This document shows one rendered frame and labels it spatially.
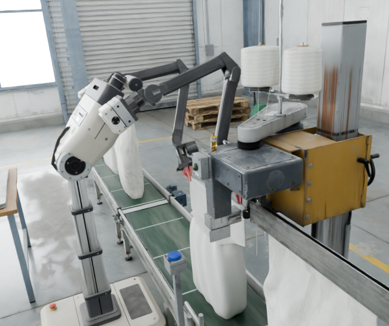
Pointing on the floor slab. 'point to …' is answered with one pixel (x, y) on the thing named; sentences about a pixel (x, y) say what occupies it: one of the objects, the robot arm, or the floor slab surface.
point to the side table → (13, 206)
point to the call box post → (178, 299)
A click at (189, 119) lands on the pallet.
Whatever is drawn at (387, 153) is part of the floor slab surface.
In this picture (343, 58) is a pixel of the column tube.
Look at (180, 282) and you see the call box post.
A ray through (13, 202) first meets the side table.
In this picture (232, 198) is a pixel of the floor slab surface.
